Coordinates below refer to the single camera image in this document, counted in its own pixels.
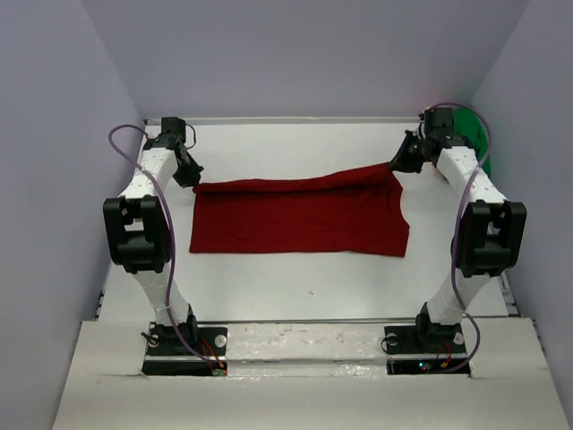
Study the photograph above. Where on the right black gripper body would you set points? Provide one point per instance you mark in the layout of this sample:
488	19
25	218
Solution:
423	140

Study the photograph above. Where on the red t-shirt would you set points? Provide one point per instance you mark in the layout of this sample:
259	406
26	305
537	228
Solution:
356	210

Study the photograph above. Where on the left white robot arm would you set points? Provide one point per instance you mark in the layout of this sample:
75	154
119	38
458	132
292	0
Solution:
140	228

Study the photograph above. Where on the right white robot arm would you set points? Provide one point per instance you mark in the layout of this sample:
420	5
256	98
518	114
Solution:
487	237

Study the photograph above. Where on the green t-shirt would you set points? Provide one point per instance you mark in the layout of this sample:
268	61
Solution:
467	123

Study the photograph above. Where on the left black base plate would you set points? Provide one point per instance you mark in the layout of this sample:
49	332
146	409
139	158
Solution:
166	355

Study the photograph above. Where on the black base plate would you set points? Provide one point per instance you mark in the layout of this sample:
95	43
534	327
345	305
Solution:
166	355
427	354

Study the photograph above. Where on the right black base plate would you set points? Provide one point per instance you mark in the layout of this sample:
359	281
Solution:
427	354

